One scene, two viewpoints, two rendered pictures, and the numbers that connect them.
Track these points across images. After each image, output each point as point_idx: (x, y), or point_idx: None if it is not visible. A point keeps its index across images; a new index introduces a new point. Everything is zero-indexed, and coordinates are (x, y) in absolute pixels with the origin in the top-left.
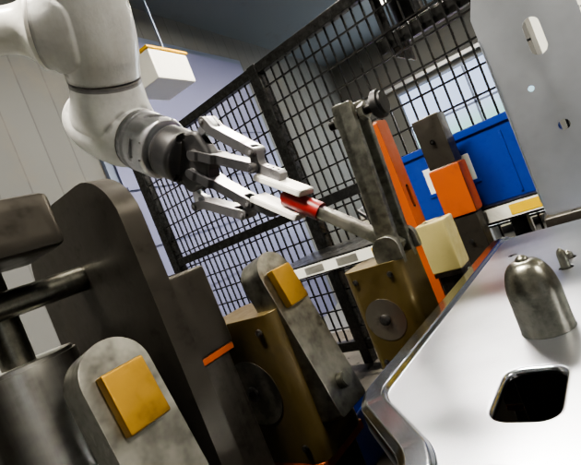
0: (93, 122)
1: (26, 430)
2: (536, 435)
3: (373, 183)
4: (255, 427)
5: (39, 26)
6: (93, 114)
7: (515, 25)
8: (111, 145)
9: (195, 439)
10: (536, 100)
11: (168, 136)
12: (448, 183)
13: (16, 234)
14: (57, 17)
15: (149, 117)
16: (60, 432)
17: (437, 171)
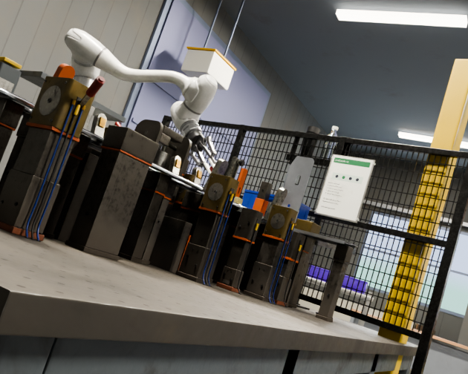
0: (182, 115)
1: (161, 159)
2: None
3: (229, 176)
4: (177, 189)
5: (190, 89)
6: (183, 113)
7: (296, 174)
8: (181, 123)
9: None
10: (287, 195)
11: (197, 133)
12: (258, 204)
13: (178, 139)
14: (195, 90)
15: (196, 125)
16: (163, 162)
17: (258, 198)
